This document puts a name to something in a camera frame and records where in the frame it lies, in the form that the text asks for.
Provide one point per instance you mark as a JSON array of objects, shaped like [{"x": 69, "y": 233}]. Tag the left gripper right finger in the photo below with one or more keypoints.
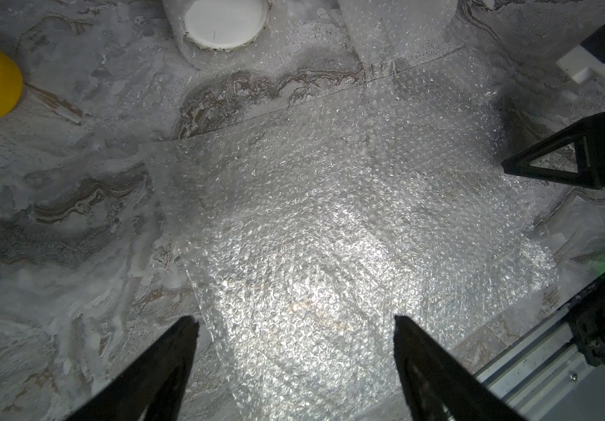
[{"x": 435, "y": 385}]

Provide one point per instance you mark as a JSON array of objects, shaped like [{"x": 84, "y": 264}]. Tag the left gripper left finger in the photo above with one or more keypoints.
[{"x": 153, "y": 386}]

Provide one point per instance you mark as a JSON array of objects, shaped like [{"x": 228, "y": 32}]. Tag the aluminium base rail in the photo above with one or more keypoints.
[{"x": 541, "y": 368}]

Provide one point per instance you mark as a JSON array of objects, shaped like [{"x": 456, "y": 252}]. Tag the clear bubble wrap sheet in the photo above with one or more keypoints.
[{"x": 305, "y": 231}]

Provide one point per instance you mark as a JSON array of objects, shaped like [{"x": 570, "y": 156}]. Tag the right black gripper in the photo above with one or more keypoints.
[{"x": 564, "y": 157}]

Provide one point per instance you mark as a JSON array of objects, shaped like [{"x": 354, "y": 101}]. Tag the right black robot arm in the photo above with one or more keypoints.
[{"x": 587, "y": 318}]

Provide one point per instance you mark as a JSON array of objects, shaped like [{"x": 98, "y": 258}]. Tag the bubble wrap roll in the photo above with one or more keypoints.
[{"x": 385, "y": 31}]

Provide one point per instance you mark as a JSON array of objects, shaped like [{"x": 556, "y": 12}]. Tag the bubble wrapped white-capped roll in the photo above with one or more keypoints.
[{"x": 218, "y": 36}]

